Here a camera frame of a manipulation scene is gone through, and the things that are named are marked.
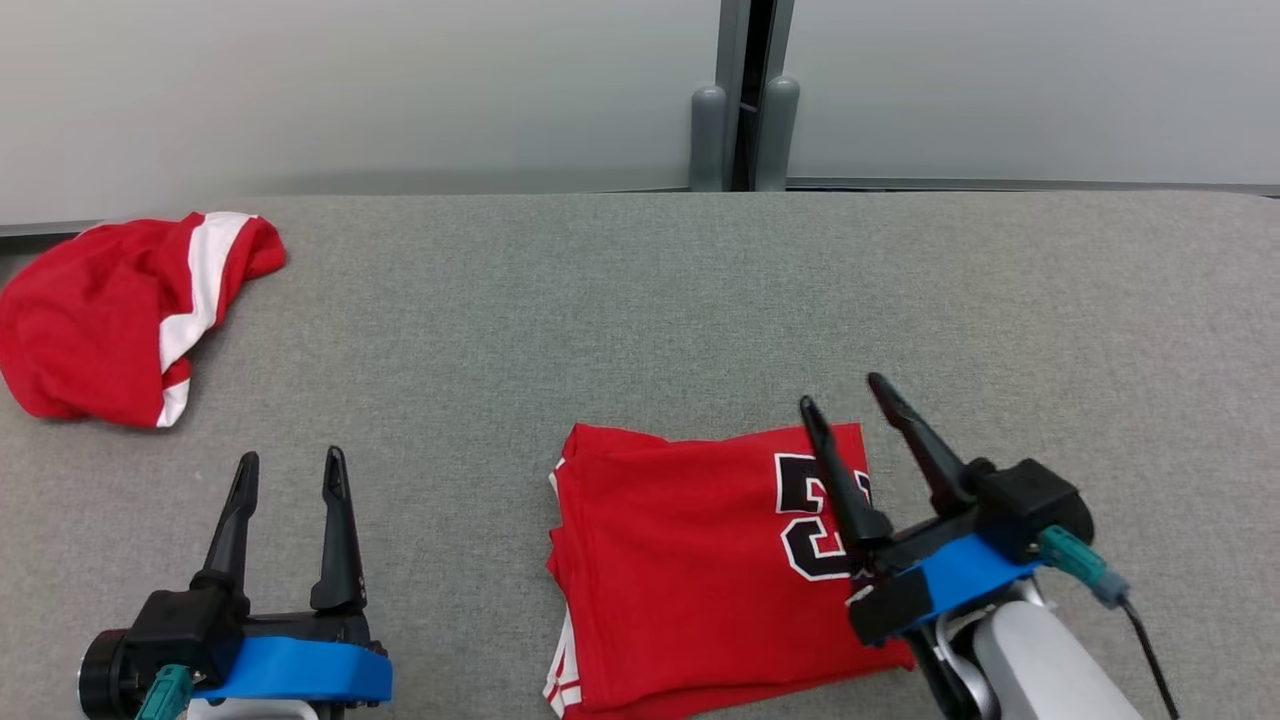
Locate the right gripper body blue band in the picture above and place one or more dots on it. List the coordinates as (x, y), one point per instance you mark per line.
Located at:
(950, 575)

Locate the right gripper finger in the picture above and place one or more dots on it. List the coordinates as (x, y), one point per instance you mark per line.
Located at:
(925, 450)
(850, 490)

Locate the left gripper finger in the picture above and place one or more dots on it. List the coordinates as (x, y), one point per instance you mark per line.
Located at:
(338, 560)
(232, 540)

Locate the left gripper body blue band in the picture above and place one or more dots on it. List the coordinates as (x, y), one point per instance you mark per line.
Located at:
(300, 670)

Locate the red basketball jersey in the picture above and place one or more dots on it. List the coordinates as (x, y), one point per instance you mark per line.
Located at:
(680, 570)

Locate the red basketball shorts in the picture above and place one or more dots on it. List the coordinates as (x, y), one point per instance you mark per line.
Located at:
(90, 320)

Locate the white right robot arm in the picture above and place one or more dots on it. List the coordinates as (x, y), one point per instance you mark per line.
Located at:
(1040, 660)

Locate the grey partition post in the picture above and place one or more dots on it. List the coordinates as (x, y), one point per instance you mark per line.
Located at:
(708, 130)
(778, 120)

